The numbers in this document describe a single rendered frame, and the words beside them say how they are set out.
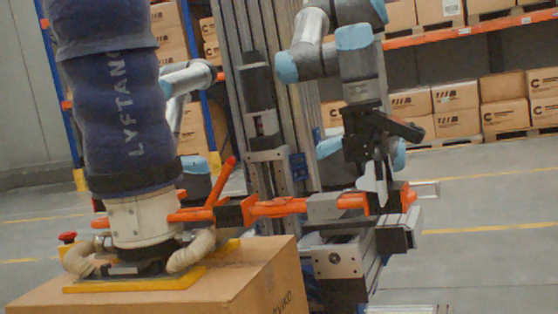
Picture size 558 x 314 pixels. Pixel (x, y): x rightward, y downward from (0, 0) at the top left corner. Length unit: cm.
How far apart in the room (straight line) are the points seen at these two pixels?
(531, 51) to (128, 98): 858
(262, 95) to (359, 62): 72
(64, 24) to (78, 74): 11
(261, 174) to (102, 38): 78
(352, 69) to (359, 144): 15
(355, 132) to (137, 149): 49
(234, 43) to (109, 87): 70
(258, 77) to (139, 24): 57
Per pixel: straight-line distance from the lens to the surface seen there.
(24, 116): 1309
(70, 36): 133
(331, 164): 166
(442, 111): 824
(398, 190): 114
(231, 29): 192
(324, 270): 162
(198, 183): 185
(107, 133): 132
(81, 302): 137
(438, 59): 955
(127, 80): 131
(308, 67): 124
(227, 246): 144
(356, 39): 113
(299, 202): 122
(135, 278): 135
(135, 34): 133
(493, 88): 874
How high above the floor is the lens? 150
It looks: 9 degrees down
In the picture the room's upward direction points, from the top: 10 degrees counter-clockwise
